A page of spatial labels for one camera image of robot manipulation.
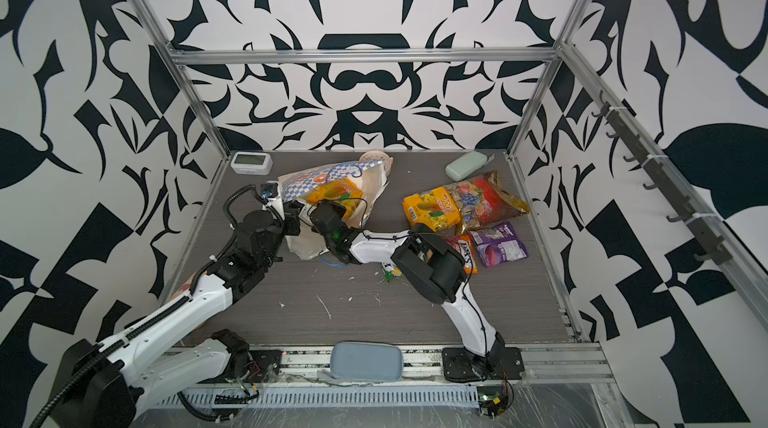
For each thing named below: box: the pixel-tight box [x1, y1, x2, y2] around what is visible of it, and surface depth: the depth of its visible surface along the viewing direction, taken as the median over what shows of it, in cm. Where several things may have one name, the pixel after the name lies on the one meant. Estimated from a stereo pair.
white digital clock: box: [230, 152, 273, 175], surface depth 114 cm
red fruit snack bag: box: [446, 170, 531, 236], surface depth 101 cm
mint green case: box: [445, 151, 495, 182], surface depth 117 cm
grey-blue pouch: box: [317, 341, 404, 383], surface depth 74 cm
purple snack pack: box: [468, 221, 529, 267], surface depth 95 cm
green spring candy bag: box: [381, 262, 402, 283], surface depth 89 cm
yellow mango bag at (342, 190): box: [306, 178, 363, 221], surface depth 101 cm
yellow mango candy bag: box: [402, 187, 461, 233], surface depth 99 cm
